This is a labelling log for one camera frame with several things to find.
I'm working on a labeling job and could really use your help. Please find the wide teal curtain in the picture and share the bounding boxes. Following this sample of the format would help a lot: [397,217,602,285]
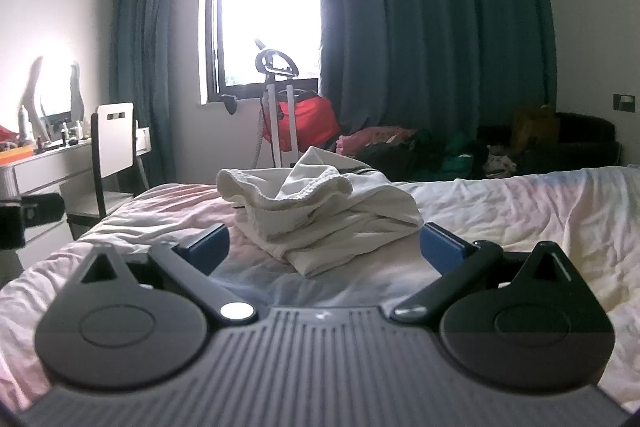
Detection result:
[315,0,559,144]

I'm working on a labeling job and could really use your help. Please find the red bag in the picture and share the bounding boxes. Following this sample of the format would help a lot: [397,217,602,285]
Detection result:
[262,94,342,154]

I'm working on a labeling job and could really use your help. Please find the lit vanity mirror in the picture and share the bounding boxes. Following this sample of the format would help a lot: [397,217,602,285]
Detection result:
[19,47,85,144]

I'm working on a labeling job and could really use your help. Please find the white chair with black legs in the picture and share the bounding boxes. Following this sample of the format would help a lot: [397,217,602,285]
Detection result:
[65,102,151,241]

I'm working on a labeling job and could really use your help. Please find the narrow teal curtain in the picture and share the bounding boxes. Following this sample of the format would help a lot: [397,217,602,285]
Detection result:
[110,0,212,186]

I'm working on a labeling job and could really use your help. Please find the white pants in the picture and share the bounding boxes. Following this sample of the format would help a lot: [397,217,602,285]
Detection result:
[215,146,425,279]

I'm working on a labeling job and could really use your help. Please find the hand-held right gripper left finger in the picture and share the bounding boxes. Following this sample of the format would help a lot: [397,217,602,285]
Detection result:
[80,223,258,325]

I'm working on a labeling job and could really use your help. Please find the brown paper bag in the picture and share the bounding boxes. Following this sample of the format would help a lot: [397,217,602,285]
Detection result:
[510,105,561,154]

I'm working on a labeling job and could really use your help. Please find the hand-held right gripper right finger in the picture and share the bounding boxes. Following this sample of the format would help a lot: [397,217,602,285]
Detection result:
[390,222,576,323]

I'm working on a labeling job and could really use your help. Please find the white desk with drawers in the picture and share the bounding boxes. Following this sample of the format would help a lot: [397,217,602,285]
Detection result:
[0,127,152,274]

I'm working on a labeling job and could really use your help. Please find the dark sofa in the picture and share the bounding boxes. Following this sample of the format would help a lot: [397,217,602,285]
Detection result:
[475,109,624,178]

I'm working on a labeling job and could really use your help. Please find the dark framed window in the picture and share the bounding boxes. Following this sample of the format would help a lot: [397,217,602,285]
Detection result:
[200,0,324,104]

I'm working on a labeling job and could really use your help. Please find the garment steamer stand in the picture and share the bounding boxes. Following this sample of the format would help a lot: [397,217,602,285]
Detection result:
[251,38,302,168]

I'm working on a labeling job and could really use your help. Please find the orange box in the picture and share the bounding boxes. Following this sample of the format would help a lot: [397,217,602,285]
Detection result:
[0,144,34,164]

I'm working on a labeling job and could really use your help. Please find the pile of colourful clothes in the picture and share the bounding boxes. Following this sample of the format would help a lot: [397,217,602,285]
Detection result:
[336,124,482,182]

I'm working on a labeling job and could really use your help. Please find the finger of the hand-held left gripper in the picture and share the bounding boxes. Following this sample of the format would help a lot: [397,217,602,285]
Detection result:
[22,192,67,229]

